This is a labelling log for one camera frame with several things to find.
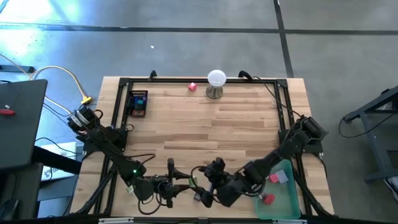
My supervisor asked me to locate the grey multi-port USB charger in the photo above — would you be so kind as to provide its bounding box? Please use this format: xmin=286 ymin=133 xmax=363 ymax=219
xmin=275 ymin=169 xmax=290 ymax=187

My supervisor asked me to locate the yellow power cable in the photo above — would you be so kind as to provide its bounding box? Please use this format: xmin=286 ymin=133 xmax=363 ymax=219
xmin=0 ymin=52 xmax=93 ymax=116

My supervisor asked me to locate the person's foot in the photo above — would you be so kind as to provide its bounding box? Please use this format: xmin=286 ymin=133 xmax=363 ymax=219
xmin=385 ymin=176 xmax=398 ymax=202

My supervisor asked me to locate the black aluminium table frame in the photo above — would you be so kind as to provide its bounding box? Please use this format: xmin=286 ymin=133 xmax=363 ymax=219
xmin=70 ymin=77 xmax=335 ymax=218

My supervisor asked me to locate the silver metal bracket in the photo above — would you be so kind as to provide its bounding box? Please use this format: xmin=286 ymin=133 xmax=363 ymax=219
xmin=98 ymin=217 xmax=135 ymax=223
xmin=272 ymin=218 xmax=308 ymax=224

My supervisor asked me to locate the white mushroom table lamp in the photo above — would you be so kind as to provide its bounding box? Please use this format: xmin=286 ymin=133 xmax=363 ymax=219
xmin=205 ymin=69 xmax=228 ymax=100

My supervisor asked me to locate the red-handled screwdriver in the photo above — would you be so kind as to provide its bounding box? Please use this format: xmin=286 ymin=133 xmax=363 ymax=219
xmin=0 ymin=93 xmax=19 ymax=116

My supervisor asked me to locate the dark metal side table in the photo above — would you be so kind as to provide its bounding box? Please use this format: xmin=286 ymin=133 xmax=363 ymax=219
xmin=343 ymin=85 xmax=398 ymax=183

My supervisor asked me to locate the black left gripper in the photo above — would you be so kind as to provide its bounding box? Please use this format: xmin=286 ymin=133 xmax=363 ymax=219
xmin=151 ymin=157 xmax=193 ymax=209

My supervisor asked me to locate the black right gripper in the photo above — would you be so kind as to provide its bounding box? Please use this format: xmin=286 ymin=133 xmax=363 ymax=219
xmin=192 ymin=157 xmax=250 ymax=209

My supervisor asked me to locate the black bar on floor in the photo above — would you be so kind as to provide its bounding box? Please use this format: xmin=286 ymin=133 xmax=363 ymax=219
xmin=0 ymin=64 xmax=35 ymax=73

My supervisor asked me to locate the green transparent tray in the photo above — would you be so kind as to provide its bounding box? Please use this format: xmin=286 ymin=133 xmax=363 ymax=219
xmin=253 ymin=159 xmax=302 ymax=220

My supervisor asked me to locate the white cardboard box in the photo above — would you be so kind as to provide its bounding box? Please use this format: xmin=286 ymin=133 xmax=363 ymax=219
xmin=40 ymin=141 xmax=78 ymax=182

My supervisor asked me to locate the dark grey desk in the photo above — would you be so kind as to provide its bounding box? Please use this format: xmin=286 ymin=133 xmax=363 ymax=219
xmin=0 ymin=78 xmax=48 ymax=170

